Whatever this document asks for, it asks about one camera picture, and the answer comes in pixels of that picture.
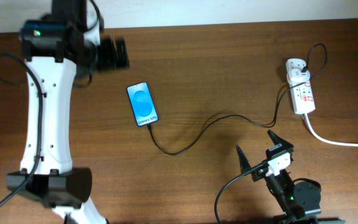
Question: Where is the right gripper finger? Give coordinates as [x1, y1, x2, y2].
[267, 129, 285, 149]
[236, 145, 252, 174]

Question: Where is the blue Galaxy smartphone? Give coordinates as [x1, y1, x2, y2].
[127, 82, 159, 126]

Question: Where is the black USB charging cable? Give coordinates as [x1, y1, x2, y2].
[147, 43, 329, 156]

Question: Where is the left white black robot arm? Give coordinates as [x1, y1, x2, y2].
[7, 1, 129, 223]

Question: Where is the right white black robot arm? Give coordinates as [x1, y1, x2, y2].
[236, 130, 346, 223]

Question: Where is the white charger adapter plug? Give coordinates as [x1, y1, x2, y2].
[287, 68, 310, 85]

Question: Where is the white power strip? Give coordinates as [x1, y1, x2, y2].
[285, 58, 315, 114]

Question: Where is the white power strip cord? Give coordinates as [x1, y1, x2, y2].
[301, 113, 358, 149]

